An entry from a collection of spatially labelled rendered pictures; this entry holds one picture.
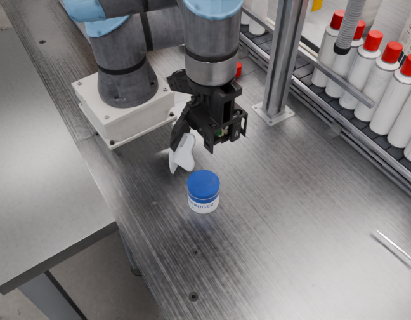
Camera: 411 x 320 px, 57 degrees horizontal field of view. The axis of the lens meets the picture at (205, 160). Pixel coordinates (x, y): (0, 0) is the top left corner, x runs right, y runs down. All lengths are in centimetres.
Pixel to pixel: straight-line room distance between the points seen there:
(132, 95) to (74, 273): 103
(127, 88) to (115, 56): 8
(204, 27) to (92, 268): 140
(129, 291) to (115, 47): 109
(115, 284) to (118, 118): 94
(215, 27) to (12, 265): 62
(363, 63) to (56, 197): 76
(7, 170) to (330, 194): 77
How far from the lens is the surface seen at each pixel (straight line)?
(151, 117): 97
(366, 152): 100
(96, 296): 170
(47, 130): 107
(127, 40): 85
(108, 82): 92
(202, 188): 79
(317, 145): 100
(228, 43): 50
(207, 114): 59
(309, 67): 115
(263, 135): 99
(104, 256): 176
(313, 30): 131
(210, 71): 52
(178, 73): 65
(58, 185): 94
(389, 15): 148
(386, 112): 95
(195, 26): 49
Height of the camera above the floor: 154
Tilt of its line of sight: 50 degrees down
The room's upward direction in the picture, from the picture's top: straight up
